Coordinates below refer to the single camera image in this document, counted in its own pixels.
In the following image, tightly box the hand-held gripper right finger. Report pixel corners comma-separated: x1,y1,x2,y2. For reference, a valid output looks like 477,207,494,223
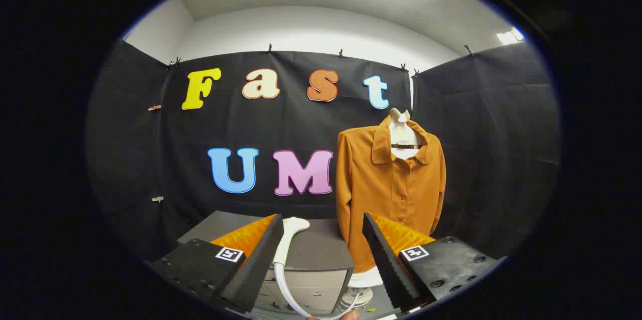
363,212,502,313

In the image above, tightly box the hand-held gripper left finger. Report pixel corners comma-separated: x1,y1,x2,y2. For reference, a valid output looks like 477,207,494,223
150,214,284,313

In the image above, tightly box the white garment steamer head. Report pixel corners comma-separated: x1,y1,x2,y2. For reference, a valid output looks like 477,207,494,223
272,217,361,319

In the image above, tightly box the orange button-up shirt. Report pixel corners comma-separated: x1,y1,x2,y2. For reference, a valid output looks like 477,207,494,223
335,114,447,274

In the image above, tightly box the white garment hanger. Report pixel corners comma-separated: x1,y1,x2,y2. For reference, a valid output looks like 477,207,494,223
389,108,422,160

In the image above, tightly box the grey cabinet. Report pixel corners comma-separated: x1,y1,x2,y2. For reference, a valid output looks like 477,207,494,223
177,210,355,315

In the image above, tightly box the row of black clips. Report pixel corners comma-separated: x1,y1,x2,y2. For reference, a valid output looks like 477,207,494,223
166,43,474,79

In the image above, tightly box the small ceiling light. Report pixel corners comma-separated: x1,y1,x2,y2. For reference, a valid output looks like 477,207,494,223
496,27,525,45

